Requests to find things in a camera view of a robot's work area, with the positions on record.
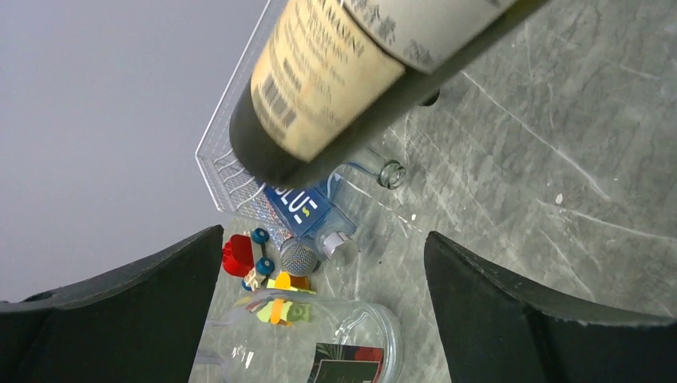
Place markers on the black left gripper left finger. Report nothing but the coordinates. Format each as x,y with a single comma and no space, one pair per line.
141,322

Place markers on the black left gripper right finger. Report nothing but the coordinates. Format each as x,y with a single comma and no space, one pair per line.
498,326

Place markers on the clear round glass bottle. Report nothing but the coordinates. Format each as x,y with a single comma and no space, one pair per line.
345,341

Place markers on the blue square water bottle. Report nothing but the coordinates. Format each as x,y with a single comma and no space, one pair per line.
315,221

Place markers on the clear glass wine bottle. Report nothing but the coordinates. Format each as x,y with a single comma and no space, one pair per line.
386,172

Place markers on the red toy block car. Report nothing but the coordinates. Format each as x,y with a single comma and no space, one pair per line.
245,256

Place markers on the colourful toy block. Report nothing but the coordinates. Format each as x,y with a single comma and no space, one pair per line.
282,311

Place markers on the white wire wine rack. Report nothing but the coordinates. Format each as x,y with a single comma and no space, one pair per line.
232,188

